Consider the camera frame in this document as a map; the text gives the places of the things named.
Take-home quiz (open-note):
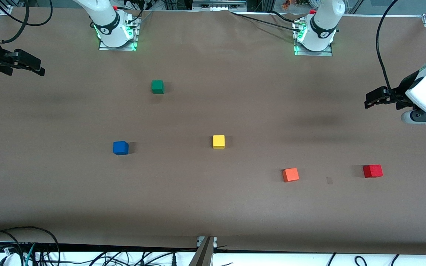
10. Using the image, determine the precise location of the red cube block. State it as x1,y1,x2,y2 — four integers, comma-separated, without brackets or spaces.
363,164,383,178

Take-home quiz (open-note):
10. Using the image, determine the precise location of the orange cube block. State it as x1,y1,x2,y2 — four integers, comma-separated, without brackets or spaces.
282,168,300,183

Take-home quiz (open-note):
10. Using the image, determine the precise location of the grey metal box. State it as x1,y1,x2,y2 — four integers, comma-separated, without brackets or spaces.
192,0,247,11

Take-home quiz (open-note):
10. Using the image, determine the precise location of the brown paper table cover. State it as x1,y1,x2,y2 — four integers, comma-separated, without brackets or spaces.
0,7,426,255

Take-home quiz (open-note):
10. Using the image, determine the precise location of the aluminium profile beam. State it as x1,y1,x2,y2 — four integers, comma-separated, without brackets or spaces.
189,236,217,266

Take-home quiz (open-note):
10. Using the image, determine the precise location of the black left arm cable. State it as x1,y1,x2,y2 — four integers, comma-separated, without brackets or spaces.
376,0,400,96

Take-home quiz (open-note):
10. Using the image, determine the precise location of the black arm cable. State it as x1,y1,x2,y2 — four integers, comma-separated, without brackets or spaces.
0,0,53,44
376,0,400,96

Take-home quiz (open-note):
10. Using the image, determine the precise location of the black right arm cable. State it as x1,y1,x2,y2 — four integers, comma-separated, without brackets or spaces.
0,0,53,44

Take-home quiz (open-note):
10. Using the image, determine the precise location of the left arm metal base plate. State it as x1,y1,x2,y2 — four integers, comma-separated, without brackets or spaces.
294,20,333,57

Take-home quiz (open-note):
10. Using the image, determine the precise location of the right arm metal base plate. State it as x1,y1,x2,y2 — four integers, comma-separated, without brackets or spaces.
98,17,139,51

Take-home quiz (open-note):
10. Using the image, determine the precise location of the black base cable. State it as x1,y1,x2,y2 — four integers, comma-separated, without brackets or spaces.
231,11,302,28

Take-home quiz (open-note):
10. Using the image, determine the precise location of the black looped cable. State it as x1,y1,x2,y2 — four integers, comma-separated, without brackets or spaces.
0,226,60,266

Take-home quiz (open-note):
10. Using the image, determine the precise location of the green cable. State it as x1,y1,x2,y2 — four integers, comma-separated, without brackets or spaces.
24,243,37,266

